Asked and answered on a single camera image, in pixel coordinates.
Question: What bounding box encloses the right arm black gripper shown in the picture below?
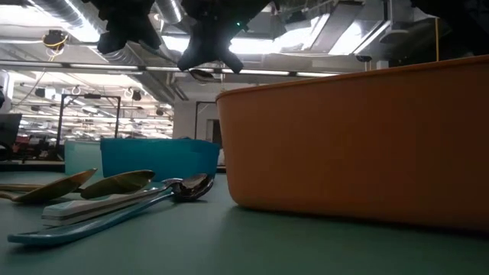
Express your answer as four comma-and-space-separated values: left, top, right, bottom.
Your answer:
176, 0, 277, 74

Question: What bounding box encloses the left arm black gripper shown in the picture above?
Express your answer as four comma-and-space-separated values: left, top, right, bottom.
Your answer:
90, 0, 162, 55

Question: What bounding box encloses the silver spoon patterned handle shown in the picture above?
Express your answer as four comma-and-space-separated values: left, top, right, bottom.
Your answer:
189, 67, 216, 83
41, 177, 184, 227

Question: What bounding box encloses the gold spoon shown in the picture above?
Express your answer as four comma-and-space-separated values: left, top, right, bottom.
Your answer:
0, 167, 99, 204
0, 169, 157, 200

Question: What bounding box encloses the blue plastic bin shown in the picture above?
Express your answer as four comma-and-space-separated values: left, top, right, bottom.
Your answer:
99, 137, 222, 183

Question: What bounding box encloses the light teal plastic bin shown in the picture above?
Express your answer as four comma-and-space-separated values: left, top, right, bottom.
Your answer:
63, 140, 104, 177

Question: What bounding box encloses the black computer monitor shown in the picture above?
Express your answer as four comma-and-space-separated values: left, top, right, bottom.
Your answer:
0, 112, 23, 148

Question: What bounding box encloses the orange plastic bin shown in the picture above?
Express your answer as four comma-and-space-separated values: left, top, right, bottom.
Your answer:
215, 54, 489, 235

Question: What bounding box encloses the long horizontal ceiling rail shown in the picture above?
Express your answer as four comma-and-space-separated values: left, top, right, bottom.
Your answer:
0, 60, 342, 77

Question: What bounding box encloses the hanging yellow cable reel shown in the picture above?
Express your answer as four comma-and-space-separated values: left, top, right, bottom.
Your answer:
41, 29, 70, 53

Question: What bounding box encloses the black gantry frame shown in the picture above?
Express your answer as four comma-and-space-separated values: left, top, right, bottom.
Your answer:
56, 93, 122, 150

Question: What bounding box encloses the dark spoon blue handle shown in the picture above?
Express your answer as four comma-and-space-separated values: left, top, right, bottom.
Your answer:
7, 173, 215, 246

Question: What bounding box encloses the black table frame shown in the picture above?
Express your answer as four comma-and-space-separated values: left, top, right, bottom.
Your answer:
0, 160, 66, 173

